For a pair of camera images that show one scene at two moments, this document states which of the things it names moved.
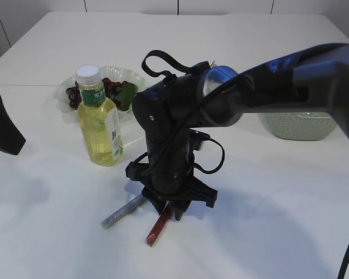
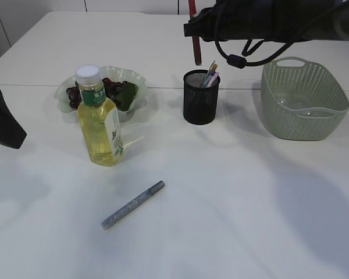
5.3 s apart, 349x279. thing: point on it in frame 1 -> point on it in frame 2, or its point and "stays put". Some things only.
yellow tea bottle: (98, 119) stays put
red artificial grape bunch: (121, 93) stays put
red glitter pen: (160, 225) -> (192, 8)
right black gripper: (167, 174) -> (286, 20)
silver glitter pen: (124, 210) stays put
